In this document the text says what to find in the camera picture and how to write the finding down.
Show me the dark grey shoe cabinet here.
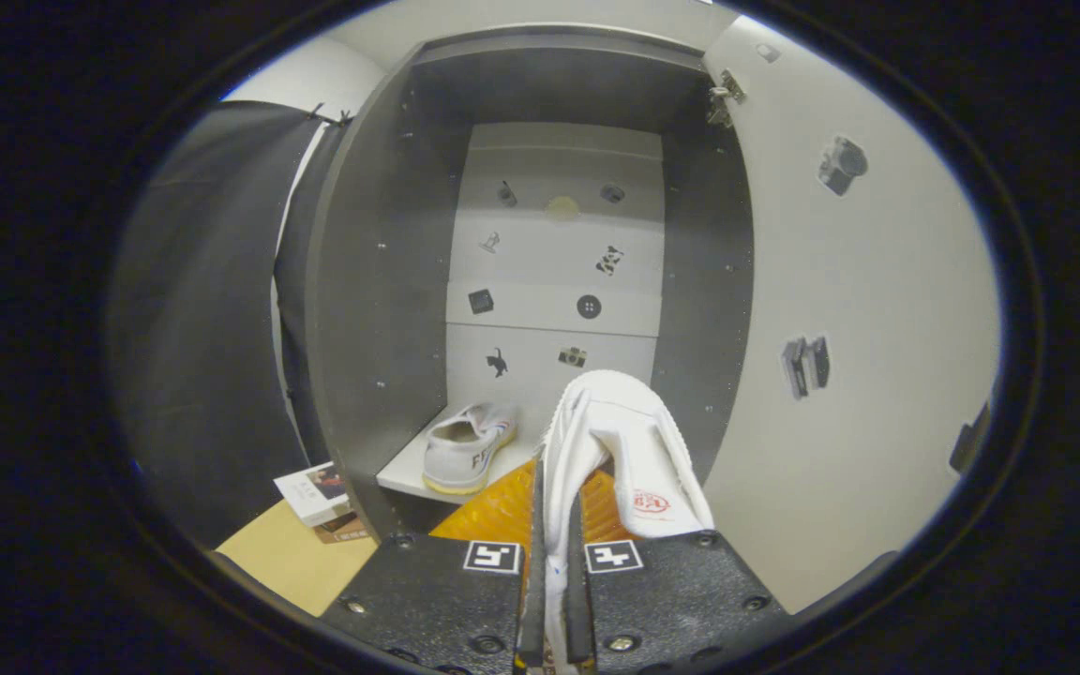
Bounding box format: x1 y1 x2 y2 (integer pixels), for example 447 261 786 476
304 23 756 547

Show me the metal door hinge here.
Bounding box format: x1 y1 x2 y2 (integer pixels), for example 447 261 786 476
706 69 747 129

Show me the brown box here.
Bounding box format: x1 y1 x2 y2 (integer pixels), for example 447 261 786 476
313 511 373 546

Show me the white canvas shoe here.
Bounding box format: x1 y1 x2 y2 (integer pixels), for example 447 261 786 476
421 402 519 496
540 369 715 675

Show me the black door handle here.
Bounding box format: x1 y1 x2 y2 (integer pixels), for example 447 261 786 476
948 402 992 475

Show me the white booklet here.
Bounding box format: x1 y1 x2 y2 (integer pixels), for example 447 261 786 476
273 460 354 529

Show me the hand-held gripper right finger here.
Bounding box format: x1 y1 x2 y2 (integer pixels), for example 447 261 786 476
565 469 789 675

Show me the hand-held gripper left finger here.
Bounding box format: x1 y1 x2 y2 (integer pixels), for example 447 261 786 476
320 457 547 675

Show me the black backdrop cloth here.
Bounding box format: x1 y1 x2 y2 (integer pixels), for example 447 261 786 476
109 100 354 550

